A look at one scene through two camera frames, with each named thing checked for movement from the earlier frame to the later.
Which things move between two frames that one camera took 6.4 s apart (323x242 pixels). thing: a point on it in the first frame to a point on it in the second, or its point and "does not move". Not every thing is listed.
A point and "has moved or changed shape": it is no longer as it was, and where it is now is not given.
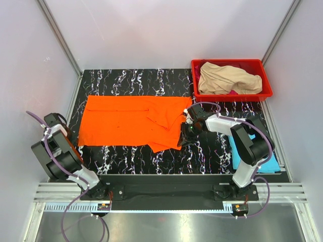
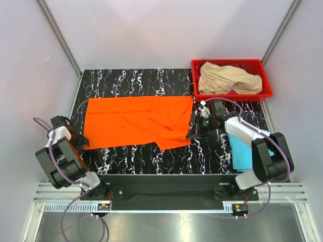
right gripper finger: [186, 143] to [193, 136]
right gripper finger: [184, 131] to [195, 125]
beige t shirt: [219, 79] does not move
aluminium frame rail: [279, 192] does not move
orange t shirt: [154, 121] has moved or changed shape
